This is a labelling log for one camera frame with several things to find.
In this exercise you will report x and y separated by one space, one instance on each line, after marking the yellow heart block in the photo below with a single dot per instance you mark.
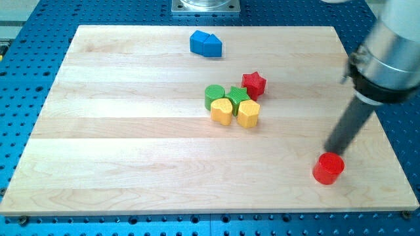
221 111

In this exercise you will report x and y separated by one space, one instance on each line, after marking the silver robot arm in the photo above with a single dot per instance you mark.
384 70

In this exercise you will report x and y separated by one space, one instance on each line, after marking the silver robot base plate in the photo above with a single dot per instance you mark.
205 7

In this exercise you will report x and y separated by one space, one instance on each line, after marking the red cylinder block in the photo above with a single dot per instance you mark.
328 168

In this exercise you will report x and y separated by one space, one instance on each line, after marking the green star block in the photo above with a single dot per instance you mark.
236 95

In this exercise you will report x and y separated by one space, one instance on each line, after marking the blue pentagon block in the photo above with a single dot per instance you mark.
212 47

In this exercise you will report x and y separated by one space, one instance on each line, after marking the green cylinder block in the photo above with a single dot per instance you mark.
212 93

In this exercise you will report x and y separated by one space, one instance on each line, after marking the light wooden board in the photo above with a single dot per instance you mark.
124 129

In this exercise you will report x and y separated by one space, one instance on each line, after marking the blue cube block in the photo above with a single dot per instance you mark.
197 40

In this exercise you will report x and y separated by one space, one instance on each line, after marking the red star block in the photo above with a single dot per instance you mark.
254 83

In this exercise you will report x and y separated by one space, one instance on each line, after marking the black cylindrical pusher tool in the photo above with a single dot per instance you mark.
352 120

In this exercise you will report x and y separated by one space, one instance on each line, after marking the yellow hexagon block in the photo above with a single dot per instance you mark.
248 113

